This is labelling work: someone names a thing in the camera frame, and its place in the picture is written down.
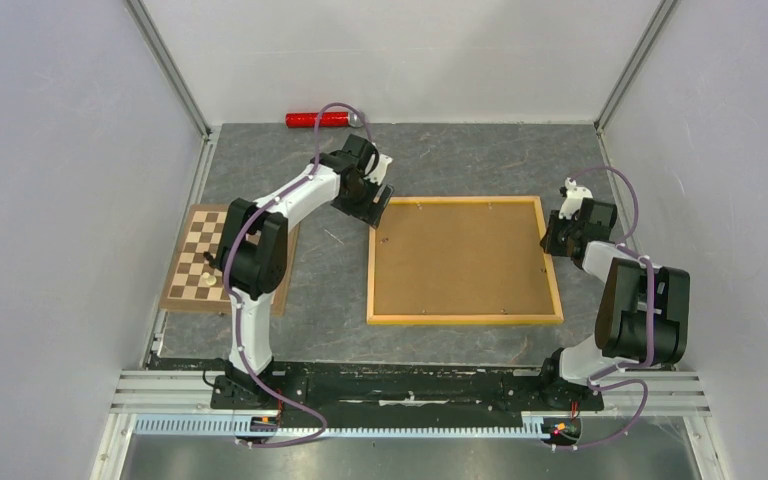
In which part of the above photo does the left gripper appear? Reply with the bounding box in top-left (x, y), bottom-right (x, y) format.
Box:
top-left (332, 172), bottom-right (394, 229)

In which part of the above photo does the brown backing board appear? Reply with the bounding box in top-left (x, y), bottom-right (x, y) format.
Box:
top-left (372, 201), bottom-right (558, 317)

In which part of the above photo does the yellow wooden picture frame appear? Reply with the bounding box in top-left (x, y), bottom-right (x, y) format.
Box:
top-left (365, 194), bottom-right (565, 327)

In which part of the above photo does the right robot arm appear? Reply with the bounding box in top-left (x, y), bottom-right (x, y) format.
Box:
top-left (537, 198), bottom-right (691, 408)

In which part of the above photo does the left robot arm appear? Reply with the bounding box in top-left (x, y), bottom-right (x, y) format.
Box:
top-left (208, 135), bottom-right (394, 408)

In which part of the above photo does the red glitter microphone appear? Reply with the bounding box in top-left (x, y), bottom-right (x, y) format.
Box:
top-left (284, 111), bottom-right (364, 129)

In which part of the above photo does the black chess piece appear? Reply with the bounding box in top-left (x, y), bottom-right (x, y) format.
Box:
top-left (203, 251), bottom-right (218, 268)

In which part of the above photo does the white chess piece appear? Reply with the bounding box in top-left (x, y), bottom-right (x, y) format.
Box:
top-left (200, 272), bottom-right (217, 287)

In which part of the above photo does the wooden chessboard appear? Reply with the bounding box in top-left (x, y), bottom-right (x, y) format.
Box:
top-left (158, 203), bottom-right (300, 318)

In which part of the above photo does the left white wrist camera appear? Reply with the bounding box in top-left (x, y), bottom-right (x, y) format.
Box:
top-left (365, 154), bottom-right (393, 186)

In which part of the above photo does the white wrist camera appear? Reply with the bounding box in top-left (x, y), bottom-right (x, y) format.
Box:
top-left (365, 154), bottom-right (393, 186)
top-left (557, 177), bottom-right (593, 220)

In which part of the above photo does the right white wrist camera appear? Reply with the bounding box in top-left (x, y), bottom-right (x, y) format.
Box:
top-left (557, 177), bottom-right (593, 220)

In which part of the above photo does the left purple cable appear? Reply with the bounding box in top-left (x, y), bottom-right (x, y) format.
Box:
top-left (223, 102), bottom-right (375, 450)

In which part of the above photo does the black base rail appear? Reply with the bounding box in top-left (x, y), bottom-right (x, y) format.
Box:
top-left (148, 358), bottom-right (604, 418)

